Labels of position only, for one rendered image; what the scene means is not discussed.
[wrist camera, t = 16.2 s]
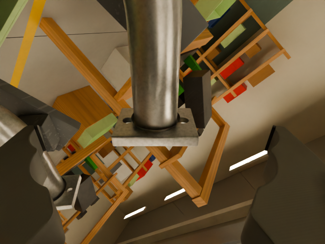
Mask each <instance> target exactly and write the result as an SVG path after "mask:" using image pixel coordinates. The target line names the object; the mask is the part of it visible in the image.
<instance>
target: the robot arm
mask: <svg viewBox="0 0 325 244"><path fill-rule="evenodd" d="M44 151H46V147H45V144H44V139H43V136H42V132H41V130H40V127H39V126H38V125H34V126H33V125H28V126H26V127H24V128H23V129H22V130H20V131H19V132H18V133H17V134H15V135H14V136H13V137H12V138H11V139H9V140H8V141H7V142H5V143H4V144H3V145H2V146H1V147H0V244H64V243H65V234H64V230H63V226H62V222H61V218H60V215H59V213H58V211H57V208H56V206H55V204H54V202H53V200H52V197H51V195H50V193H49V190H48V189H47V188H46V187H45V186H43V184H44V182H45V180H46V178H47V173H46V170H45V168H44V166H43V163H42V161H41V157H42V155H43V153H44ZM265 151H267V154H268V156H269V157H268V160H267V163H266V166H265V168H264V171H263V174H262V177H263V179H264V182H265V184H264V185H262V186H260V187H258V188H257V191H256V193H255V196H254V198H253V201H252V204H251V207H250V209H249V212H248V215H247V217H246V221H245V224H244V227H243V230H242V233H241V237H240V239H241V243H242V244H325V163H324V162H323V161H322V160H321V159H320V158H319V157H318V156H317V155H316V154H315V153H314V152H312V151H311V150H310V149H309V148H308V147H307V146H306V145H305V144H303V143H302V142H301V141H300V140H299V139H298V138H297V137H295V136H294V135H293V134H292V133H291V132H290V131H289V130H287V129H286V128H285V127H283V126H280V125H278V126H275V125H273V126H272V129H271V132H270V135H269V138H268V141H267V144H266V147H265Z"/></svg>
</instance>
